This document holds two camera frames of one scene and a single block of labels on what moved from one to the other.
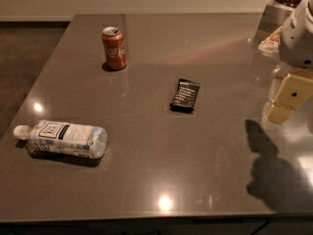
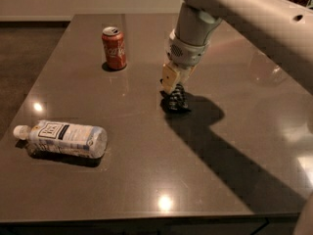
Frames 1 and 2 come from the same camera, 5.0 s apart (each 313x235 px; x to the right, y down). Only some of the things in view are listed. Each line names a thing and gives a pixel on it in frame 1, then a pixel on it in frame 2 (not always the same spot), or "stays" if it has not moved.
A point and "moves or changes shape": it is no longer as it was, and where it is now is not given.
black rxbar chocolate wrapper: x=186 y=96 moves or changes shape
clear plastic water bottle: x=65 y=138 stays
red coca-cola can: x=112 y=39 stays
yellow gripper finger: x=295 y=89 to x=171 y=76
